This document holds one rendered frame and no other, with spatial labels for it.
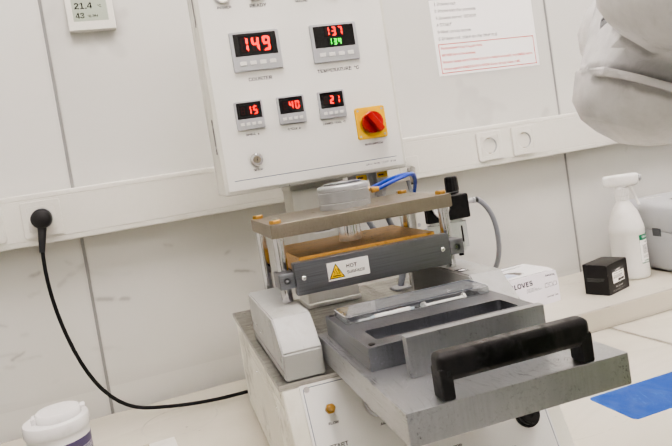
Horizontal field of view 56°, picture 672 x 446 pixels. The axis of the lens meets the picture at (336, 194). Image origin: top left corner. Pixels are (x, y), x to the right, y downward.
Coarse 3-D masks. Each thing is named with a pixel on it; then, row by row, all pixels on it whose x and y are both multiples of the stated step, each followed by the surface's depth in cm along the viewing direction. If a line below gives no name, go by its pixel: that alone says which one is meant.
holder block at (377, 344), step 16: (448, 304) 75; (464, 304) 74; (480, 304) 73; (496, 304) 73; (512, 304) 71; (528, 304) 69; (336, 320) 75; (384, 320) 72; (400, 320) 71; (416, 320) 71; (432, 320) 71; (448, 320) 72; (336, 336) 75; (352, 336) 68; (368, 336) 67; (384, 336) 70; (400, 336) 65; (352, 352) 69; (368, 352) 63; (384, 352) 63; (400, 352) 64; (368, 368) 64; (384, 368) 63
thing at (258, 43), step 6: (240, 36) 105; (246, 36) 105; (252, 36) 106; (258, 36) 106; (264, 36) 106; (270, 36) 107; (240, 42) 105; (246, 42) 105; (252, 42) 106; (258, 42) 106; (264, 42) 106; (270, 42) 107; (240, 48) 105; (246, 48) 105; (252, 48) 106; (258, 48) 106; (264, 48) 106; (270, 48) 107; (240, 54) 105
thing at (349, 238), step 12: (348, 228) 96; (360, 228) 97; (384, 228) 105; (396, 228) 103; (408, 228) 100; (312, 240) 104; (324, 240) 102; (336, 240) 99; (348, 240) 96; (360, 240) 95; (372, 240) 93; (384, 240) 91; (396, 240) 91; (288, 252) 94; (300, 252) 92; (312, 252) 90; (324, 252) 88; (336, 252) 88; (288, 264) 95
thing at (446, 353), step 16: (560, 320) 57; (576, 320) 57; (496, 336) 55; (512, 336) 55; (528, 336) 55; (544, 336) 55; (560, 336) 56; (576, 336) 56; (432, 352) 54; (448, 352) 53; (464, 352) 53; (480, 352) 54; (496, 352) 54; (512, 352) 54; (528, 352) 55; (544, 352) 55; (576, 352) 57; (592, 352) 57; (432, 368) 54; (448, 368) 53; (464, 368) 53; (480, 368) 54; (496, 368) 54; (448, 384) 53; (448, 400) 53
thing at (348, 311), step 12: (432, 288) 80; (444, 288) 79; (456, 288) 78; (468, 288) 77; (372, 300) 79; (384, 300) 78; (396, 300) 77; (408, 300) 76; (420, 300) 75; (348, 312) 75; (360, 312) 74
